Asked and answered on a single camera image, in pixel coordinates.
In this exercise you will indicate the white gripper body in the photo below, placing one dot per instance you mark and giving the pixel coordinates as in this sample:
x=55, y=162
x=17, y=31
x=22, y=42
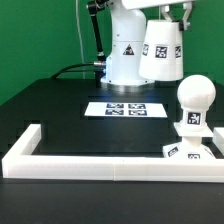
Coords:
x=141, y=4

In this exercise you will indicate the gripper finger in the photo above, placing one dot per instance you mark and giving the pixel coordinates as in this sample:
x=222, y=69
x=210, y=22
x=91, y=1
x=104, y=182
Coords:
x=165, y=10
x=184, y=24

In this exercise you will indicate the white lamp shade cone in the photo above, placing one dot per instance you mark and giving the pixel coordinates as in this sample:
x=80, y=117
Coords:
x=162, y=52

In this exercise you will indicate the white lamp bulb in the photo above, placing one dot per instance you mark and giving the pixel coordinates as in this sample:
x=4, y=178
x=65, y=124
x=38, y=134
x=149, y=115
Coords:
x=196, y=93

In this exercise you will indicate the white lamp base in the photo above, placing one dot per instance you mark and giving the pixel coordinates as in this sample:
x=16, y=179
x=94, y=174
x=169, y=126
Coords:
x=190, y=147

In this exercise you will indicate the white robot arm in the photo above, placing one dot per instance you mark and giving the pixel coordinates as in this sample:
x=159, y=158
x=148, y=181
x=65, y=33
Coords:
x=128, y=34

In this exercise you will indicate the paper sheet with markers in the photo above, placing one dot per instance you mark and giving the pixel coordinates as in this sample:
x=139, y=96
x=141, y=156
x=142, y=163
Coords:
x=109, y=109

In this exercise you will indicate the white U-shaped fence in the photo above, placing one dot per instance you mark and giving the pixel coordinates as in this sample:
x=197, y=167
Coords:
x=177, y=165

